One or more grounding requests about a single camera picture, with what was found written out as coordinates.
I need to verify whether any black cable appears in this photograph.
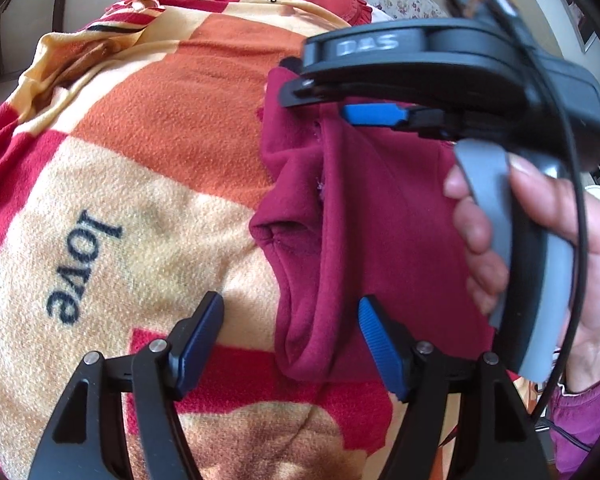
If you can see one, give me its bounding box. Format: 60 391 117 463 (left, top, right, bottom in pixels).
460 0 593 453

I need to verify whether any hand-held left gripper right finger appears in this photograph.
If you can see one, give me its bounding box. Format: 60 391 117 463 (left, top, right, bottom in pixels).
357 296 551 480

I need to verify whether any wall picture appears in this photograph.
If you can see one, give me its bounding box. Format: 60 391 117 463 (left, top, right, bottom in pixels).
560 0 598 53

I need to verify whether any dark wooden furniture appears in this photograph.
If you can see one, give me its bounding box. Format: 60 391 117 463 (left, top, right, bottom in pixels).
0 0 81 96

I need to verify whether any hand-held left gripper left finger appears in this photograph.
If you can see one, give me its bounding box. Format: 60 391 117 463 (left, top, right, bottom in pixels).
27 291 226 480

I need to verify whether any person's right forearm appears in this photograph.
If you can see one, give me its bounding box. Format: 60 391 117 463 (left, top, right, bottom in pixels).
545 355 600 476

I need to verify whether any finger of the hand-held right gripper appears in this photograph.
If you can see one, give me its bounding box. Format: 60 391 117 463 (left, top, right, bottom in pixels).
341 101 463 141
279 57 346 109

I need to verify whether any printed orange red blanket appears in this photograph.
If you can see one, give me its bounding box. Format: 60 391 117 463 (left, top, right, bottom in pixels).
0 0 556 480

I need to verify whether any maroon small garment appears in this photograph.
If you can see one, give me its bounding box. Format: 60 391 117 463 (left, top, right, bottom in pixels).
249 67 521 383

